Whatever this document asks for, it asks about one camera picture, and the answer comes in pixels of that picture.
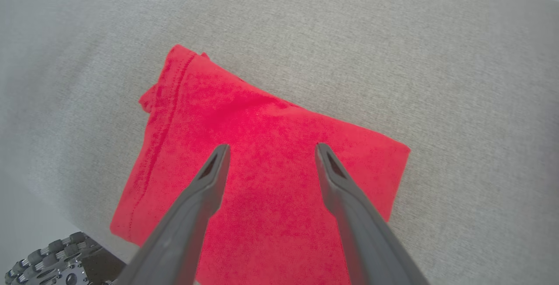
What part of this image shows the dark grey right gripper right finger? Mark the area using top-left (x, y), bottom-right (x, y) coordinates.
top-left (315, 142), bottom-right (431, 285)

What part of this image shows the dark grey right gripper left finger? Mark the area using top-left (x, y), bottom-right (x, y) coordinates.
top-left (115, 144), bottom-right (231, 285)

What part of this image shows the red white-sleeved Bulls jersey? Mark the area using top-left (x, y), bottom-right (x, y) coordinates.
top-left (109, 44), bottom-right (411, 285)

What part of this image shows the grey omni wheel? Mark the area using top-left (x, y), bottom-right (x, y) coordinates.
top-left (3, 231), bottom-right (128, 285)

